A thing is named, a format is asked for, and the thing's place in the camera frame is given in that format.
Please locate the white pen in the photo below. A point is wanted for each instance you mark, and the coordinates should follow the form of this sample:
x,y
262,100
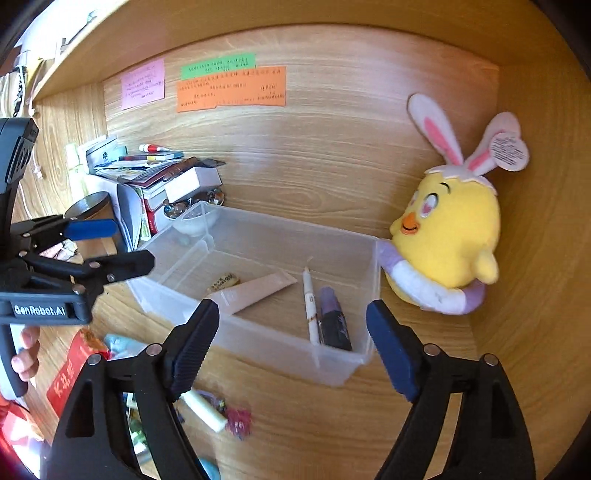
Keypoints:
x,y
311,309

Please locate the white wall socket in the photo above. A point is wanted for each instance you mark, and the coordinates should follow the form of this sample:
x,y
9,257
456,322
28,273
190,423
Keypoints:
x,y
71,156

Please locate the beige tube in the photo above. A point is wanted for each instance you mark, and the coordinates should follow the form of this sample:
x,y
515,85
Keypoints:
x,y
258,290

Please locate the pale green tube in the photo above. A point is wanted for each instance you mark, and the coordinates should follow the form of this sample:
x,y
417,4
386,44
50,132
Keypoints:
x,y
205,410

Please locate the pile of glass marbles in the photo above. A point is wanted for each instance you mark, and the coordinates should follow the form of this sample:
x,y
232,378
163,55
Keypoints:
x,y
203,198

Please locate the person's left hand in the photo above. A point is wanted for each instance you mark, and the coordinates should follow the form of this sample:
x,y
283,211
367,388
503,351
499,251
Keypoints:
x,y
27,360

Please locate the pink wrapper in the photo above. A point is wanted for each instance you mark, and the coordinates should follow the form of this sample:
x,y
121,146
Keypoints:
x,y
239,421

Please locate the white cardboard box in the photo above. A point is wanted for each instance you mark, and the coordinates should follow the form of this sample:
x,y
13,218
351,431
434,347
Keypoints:
x,y
191,184

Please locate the red and white marker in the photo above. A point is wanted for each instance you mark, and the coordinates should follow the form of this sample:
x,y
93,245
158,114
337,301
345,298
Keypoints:
x,y
154,148

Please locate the brown mug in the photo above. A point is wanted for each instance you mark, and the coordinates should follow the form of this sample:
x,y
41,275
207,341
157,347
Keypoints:
x,y
94,205

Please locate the upright white books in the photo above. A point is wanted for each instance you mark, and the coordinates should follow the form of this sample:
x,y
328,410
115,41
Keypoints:
x,y
138,212

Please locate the orange sticky note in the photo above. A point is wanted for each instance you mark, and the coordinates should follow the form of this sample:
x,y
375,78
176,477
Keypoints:
x,y
231,94

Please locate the yellow chick plush toy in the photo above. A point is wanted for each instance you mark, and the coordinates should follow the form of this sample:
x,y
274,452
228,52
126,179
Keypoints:
x,y
452,230

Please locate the pink sticky note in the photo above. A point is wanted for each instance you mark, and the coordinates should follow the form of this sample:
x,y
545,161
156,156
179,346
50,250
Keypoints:
x,y
143,84

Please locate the grey box with logo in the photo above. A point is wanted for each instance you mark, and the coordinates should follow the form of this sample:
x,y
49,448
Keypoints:
x,y
104,152

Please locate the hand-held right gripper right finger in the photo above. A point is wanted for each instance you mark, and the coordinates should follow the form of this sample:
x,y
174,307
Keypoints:
x,y
392,350

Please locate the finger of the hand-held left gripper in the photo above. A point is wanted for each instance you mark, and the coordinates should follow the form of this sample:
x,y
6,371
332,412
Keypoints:
x,y
92,229
134,265

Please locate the green sticky note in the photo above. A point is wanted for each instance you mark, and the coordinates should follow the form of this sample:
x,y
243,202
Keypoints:
x,y
217,66

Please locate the stack of books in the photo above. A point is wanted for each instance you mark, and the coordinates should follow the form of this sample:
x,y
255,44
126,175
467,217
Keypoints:
x,y
138,170

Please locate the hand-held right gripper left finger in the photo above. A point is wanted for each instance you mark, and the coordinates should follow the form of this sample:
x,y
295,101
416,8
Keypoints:
x,y
196,344

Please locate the white bowl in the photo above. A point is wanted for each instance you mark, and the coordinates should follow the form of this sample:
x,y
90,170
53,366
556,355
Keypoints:
x,y
191,224

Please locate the clear plastic storage box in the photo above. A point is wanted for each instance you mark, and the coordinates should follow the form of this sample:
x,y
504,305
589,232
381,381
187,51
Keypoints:
x,y
277,341

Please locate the red packet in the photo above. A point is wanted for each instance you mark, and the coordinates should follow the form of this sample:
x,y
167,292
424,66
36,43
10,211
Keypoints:
x,y
69,374

